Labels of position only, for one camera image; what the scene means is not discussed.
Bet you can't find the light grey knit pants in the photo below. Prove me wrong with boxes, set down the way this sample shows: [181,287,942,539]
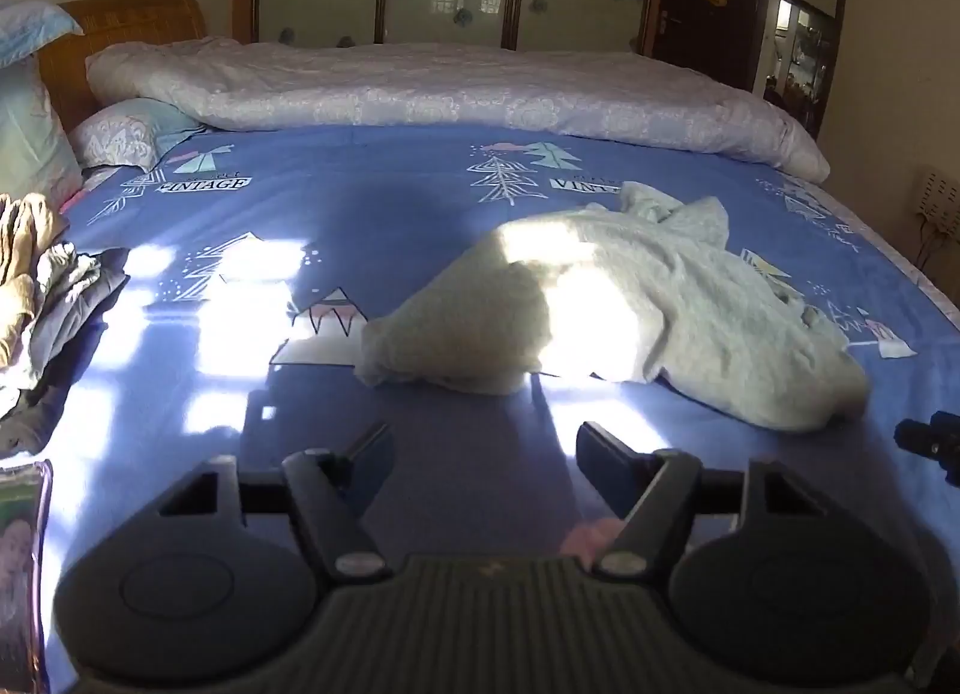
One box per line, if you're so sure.
[355,181,871,434]

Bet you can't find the white perforated box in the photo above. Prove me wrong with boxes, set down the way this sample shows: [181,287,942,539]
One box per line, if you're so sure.
[916,167,960,241]

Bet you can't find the blue patterned bed sheet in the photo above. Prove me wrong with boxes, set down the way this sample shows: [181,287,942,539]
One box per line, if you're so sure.
[44,127,958,692]

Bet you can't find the smartphone with lit screen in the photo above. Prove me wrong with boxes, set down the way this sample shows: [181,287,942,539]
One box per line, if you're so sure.
[0,460,52,692]

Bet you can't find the pile of crumpled clothes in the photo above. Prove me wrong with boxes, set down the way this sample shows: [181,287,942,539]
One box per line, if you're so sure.
[2,194,128,458]

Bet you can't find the small pastel pillow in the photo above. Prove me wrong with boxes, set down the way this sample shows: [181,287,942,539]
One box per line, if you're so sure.
[68,98,203,171]

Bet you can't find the white lavender rolled quilt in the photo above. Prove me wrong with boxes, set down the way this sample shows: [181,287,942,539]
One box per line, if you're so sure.
[85,38,830,184]

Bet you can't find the beige patterned pillow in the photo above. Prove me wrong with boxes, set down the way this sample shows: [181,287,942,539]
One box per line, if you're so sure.
[0,57,83,210]

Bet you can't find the wooden headboard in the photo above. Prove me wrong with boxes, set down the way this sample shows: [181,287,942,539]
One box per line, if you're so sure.
[37,0,206,134]

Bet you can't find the light blue floral pillow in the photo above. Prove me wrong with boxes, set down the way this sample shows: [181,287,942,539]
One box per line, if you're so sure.
[0,1,83,68]

